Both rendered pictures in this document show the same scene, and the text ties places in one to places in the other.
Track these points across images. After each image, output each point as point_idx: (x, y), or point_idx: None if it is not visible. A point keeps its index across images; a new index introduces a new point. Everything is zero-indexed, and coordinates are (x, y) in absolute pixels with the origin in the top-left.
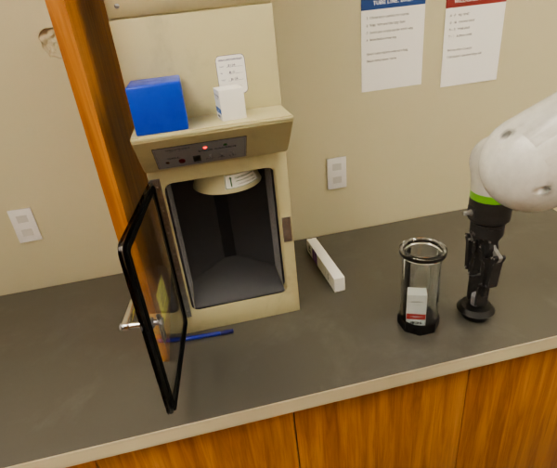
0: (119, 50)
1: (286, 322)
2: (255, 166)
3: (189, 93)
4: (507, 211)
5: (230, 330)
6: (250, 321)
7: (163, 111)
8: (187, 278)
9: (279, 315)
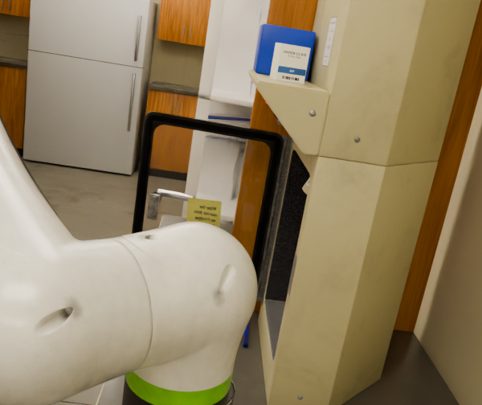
0: (317, 4)
1: (244, 388)
2: (308, 165)
3: (317, 55)
4: (123, 395)
5: (245, 341)
6: (259, 362)
7: (257, 51)
8: (279, 265)
9: (263, 387)
